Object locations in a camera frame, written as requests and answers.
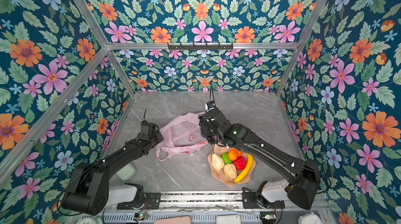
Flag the pink plastic bag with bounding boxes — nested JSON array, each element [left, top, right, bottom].
[[156, 113, 208, 161]]

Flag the white box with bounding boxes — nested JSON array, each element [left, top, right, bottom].
[[216, 214, 241, 224]]

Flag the dark purple fake grapes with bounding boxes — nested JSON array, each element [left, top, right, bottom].
[[199, 120, 216, 145]]

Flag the black hook rail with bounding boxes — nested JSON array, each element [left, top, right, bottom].
[[167, 42, 234, 51]]

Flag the green rectangular container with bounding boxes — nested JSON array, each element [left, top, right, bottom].
[[116, 163, 136, 181]]

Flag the pale round fake fruit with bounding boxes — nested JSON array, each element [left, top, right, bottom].
[[211, 153, 225, 171]]

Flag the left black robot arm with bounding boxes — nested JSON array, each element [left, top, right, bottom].
[[61, 120, 164, 215]]

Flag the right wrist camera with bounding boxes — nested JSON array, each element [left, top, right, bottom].
[[205, 100, 216, 110]]

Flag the white round device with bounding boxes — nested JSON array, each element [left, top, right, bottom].
[[298, 213, 323, 224]]

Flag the yellow fake banana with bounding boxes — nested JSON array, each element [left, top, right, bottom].
[[235, 154, 253, 183]]

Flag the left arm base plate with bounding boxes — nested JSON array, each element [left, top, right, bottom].
[[117, 192, 161, 210]]

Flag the orange fake fruit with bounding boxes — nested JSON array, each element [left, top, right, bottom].
[[228, 151, 238, 161], [232, 148, 243, 157]]

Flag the green fake custard apple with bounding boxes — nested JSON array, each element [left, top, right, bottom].
[[221, 153, 232, 164]]

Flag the red fake fruit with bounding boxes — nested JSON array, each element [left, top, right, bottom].
[[232, 156, 247, 171]]

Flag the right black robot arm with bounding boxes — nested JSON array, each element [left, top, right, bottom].
[[198, 108, 321, 210]]

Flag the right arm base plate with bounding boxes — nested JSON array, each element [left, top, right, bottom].
[[242, 188, 285, 209]]

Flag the beige fake potato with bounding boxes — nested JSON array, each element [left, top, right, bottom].
[[223, 163, 237, 180]]

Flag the white clock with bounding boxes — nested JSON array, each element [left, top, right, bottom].
[[76, 216, 104, 224]]

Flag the pink phone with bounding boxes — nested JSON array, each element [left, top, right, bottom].
[[154, 216, 191, 224]]

